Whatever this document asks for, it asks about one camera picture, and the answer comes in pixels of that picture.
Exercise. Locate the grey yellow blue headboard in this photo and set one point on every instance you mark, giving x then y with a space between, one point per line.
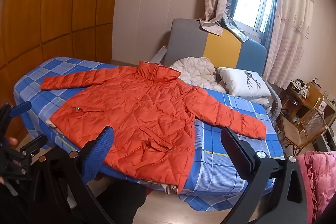
189 43

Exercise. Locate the wooden wardrobe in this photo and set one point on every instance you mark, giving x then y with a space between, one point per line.
52 3

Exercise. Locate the white bed rail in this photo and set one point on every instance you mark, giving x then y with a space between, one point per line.
158 54

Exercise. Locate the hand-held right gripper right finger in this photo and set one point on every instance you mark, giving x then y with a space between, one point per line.
242 158

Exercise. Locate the dark patterned cloth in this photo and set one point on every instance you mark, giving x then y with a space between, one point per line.
218 75

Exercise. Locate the grey bed rail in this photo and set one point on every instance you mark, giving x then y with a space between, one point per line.
275 103

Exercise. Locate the black device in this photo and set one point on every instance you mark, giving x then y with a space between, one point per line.
325 141

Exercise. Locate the beige patterned curtain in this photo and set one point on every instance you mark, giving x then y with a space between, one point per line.
291 16

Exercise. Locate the white pillow with deer print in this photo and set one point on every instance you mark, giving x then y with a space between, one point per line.
241 82

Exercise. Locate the person's dark trouser leg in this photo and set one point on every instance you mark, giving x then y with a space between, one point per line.
118 200

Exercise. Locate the orange down jacket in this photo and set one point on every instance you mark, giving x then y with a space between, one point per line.
136 113

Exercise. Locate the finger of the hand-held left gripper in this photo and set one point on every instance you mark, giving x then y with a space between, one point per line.
21 108
36 144

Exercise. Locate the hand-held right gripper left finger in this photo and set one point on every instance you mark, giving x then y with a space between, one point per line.
98 153

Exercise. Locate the wicker chair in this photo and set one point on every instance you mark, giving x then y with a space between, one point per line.
312 121

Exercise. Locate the bed with blue plaid sheet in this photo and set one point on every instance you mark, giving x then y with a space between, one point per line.
231 161

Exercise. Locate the person's left hand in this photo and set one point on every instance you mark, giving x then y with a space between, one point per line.
11 141

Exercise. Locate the pink ruffled blanket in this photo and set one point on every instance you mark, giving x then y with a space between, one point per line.
320 176

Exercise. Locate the wooden desk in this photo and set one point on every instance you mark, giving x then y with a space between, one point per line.
313 96

